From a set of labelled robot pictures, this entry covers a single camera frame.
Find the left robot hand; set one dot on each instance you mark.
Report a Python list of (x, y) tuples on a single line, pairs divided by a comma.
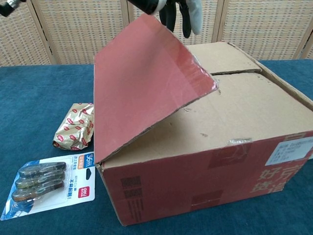
[(185, 14)]

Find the woven rattan folding screen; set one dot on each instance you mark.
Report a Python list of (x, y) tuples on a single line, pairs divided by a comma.
[(73, 31)]

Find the red cardboard box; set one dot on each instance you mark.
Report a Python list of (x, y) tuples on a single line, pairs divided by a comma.
[(137, 93)]

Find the blue felt table cover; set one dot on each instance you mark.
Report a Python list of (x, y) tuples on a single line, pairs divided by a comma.
[(29, 110)]

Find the gold foil snack packet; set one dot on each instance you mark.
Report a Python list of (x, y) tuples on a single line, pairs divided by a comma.
[(73, 129)]

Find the correction tape blister pack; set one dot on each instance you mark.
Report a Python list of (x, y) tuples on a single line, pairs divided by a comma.
[(73, 181)]

